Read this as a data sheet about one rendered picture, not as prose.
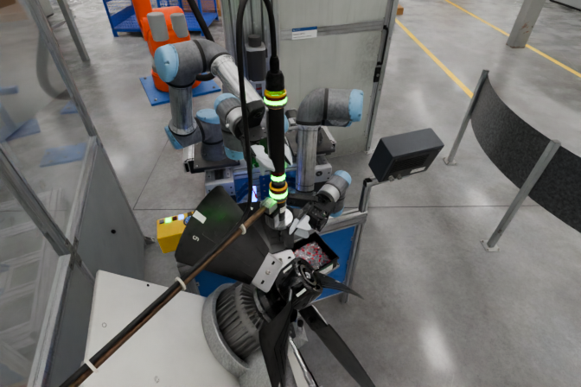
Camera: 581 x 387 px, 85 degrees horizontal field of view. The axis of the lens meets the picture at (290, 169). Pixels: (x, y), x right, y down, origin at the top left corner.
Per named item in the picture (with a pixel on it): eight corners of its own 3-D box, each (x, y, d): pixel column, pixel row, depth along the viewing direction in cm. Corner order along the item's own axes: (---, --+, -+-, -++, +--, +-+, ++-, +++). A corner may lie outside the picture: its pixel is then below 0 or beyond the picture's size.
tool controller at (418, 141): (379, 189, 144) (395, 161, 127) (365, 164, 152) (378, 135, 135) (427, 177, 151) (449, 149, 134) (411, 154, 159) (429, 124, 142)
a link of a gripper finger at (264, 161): (276, 186, 72) (264, 161, 78) (275, 165, 68) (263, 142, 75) (263, 189, 71) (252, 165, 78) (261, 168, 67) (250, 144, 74)
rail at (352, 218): (180, 275, 137) (175, 264, 132) (180, 268, 140) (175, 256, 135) (365, 223, 160) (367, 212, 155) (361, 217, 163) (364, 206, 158)
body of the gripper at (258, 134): (279, 161, 81) (258, 138, 89) (278, 133, 76) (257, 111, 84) (252, 171, 78) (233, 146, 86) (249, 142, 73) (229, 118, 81)
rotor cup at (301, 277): (274, 330, 81) (312, 301, 78) (249, 279, 88) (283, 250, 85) (300, 321, 93) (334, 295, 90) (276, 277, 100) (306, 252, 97)
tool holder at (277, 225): (277, 239, 79) (276, 212, 73) (255, 226, 82) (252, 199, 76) (297, 218, 85) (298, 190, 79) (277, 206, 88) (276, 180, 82)
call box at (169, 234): (163, 256, 123) (156, 238, 116) (162, 237, 130) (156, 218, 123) (206, 244, 127) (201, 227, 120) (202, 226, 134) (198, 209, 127)
